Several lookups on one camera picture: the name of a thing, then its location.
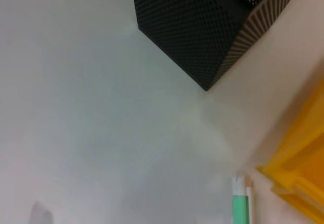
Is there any black mesh pen holder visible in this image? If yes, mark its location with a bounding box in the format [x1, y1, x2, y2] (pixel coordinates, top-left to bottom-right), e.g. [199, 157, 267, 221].
[131, 0, 304, 92]

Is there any yellow plastic bin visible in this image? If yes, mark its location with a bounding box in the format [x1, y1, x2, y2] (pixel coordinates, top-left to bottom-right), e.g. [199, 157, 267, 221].
[257, 79, 324, 224]

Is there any green pen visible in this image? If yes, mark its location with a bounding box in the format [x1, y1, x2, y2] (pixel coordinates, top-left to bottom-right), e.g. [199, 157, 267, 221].
[231, 174, 254, 224]

